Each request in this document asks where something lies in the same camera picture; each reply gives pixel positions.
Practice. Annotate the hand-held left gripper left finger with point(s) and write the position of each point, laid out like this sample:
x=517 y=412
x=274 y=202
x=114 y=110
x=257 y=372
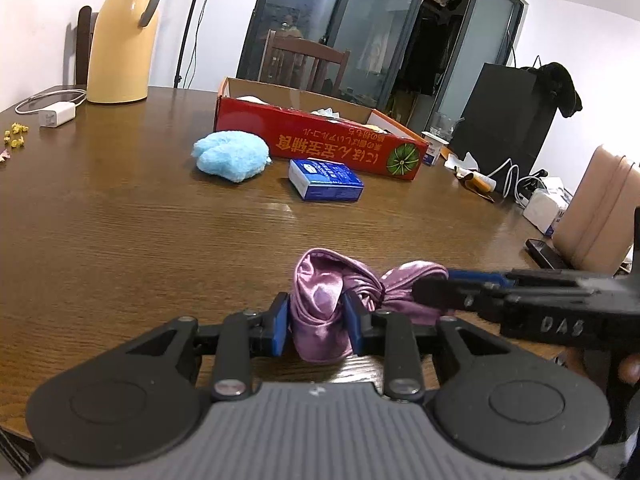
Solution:
x=280 y=325

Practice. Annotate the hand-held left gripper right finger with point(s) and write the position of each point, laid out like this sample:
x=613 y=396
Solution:
x=352 y=322

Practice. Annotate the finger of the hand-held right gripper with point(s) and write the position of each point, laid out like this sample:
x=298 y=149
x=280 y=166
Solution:
x=475 y=279
x=450 y=297

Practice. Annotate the purple satin hair bonnet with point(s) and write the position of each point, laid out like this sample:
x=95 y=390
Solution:
x=320 y=290

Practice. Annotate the red cardboard box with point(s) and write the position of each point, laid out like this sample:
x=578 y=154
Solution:
x=320 y=140

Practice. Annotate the person's right hand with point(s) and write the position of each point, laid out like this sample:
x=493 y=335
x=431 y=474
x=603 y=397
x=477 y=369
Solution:
x=585 y=360

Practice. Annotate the black smartphone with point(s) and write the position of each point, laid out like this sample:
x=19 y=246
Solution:
x=545 y=254

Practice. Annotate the orange tube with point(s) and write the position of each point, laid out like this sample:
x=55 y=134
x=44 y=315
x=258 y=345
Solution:
x=480 y=182

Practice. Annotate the white power adapter box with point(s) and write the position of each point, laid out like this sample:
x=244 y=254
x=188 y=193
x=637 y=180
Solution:
x=545 y=207

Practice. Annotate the crumpled white paper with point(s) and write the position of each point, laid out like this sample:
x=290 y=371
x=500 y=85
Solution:
x=462 y=162

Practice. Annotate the white yogurt cup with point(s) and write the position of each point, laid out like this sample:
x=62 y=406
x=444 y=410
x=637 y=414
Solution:
x=434 y=150

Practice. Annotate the small blue carton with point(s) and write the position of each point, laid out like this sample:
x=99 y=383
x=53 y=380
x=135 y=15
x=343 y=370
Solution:
x=325 y=182

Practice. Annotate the clear drinking glass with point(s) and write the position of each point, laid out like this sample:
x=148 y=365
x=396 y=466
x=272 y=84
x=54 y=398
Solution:
x=442 y=127

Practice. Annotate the black paper bag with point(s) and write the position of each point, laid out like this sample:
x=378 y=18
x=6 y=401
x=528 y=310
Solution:
x=505 y=120

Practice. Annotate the blue fluffy cloth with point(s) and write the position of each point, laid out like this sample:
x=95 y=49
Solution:
x=230 y=155

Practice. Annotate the black garment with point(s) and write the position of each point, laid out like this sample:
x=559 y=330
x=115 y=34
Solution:
x=557 y=85

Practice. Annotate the lavender fluffy cloth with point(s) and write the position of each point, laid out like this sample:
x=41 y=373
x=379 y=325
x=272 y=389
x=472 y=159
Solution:
x=250 y=99

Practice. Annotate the brown slatted wooden chair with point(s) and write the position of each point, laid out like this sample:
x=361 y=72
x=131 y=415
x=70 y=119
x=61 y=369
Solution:
x=305 y=67

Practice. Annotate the sliding glass door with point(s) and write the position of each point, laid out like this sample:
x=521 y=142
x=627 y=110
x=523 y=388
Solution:
x=370 y=20

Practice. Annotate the white charger adapter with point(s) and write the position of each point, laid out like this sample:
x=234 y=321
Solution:
x=57 y=116

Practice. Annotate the studio light on stand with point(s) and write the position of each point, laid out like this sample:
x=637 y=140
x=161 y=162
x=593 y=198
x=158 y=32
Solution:
x=189 y=25

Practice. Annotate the yellow thermos jug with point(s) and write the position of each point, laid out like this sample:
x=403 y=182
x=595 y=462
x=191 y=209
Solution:
x=122 y=45

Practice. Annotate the small pink scrap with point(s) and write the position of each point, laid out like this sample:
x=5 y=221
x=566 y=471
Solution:
x=4 y=155

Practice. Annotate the small yellow flower bits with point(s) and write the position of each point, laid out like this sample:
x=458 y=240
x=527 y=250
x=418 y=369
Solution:
x=15 y=135

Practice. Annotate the dark wooden chair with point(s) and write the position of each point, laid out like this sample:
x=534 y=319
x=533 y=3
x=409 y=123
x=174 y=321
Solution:
x=82 y=45

